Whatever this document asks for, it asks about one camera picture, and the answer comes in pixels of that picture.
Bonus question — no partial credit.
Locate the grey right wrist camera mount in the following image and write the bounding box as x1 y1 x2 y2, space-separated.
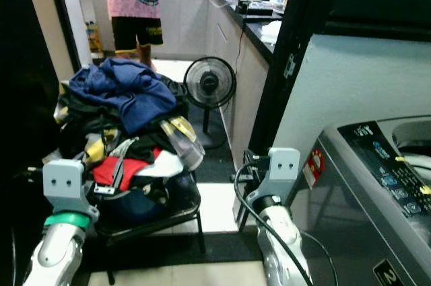
245 147 302 210

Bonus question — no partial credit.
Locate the grey top-load washing machine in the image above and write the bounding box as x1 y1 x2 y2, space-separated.
284 116 431 286

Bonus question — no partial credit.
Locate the red garment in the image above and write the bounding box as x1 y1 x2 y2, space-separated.
92 149 162 191

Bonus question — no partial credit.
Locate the grey yellow garment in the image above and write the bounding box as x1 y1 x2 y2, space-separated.
159 115 206 171

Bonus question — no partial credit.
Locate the red round sticker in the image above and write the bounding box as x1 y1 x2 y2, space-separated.
304 149 325 188

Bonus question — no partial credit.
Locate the black tray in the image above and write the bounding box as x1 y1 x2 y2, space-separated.
236 0 278 17

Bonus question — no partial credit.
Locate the yellow bottle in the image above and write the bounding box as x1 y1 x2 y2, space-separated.
86 22 103 54

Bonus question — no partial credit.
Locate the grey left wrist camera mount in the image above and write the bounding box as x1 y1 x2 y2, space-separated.
42 159 94 217

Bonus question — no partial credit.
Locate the white folded cloth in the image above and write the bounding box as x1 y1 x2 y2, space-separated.
260 20 284 44

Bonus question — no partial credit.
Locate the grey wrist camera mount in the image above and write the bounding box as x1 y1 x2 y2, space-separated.
42 159 94 217
245 147 302 210

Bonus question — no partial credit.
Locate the black door frame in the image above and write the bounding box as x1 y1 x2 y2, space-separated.
234 0 331 233

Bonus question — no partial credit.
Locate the black chair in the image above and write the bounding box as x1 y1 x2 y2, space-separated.
88 170 207 284

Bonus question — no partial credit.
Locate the black garment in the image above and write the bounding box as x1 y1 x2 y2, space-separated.
55 83 169 166

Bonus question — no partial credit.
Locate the black standing fan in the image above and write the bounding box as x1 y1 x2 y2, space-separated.
183 55 238 150

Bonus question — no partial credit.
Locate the dark blue garment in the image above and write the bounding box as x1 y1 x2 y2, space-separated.
69 57 178 135

